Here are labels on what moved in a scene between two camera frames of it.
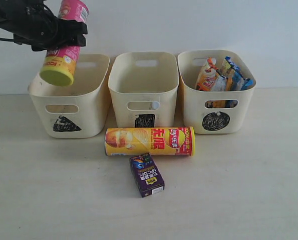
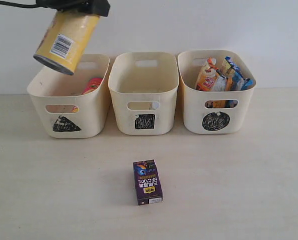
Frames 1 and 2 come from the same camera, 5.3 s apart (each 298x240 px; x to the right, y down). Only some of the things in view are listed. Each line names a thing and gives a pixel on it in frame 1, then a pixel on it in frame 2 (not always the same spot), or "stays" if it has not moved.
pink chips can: x=59 y=63 to x=92 y=83
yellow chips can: x=172 y=141 to x=66 y=40
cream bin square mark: x=143 y=87 stays
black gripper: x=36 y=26 to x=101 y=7
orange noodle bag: x=207 y=77 stays
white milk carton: x=155 y=105 stays
